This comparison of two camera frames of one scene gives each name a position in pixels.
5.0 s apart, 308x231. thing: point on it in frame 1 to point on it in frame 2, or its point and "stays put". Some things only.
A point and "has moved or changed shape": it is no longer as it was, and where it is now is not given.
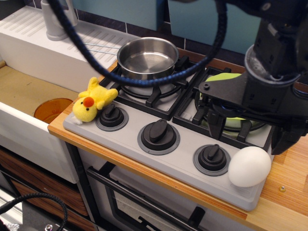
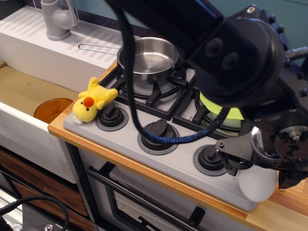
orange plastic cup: (48, 110) stays put
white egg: (249, 166) has moved or changed shape
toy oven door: (123, 200) stays put
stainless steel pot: (146, 56) stays put
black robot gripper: (274, 81) to (278, 140)
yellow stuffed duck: (84, 109) stays put
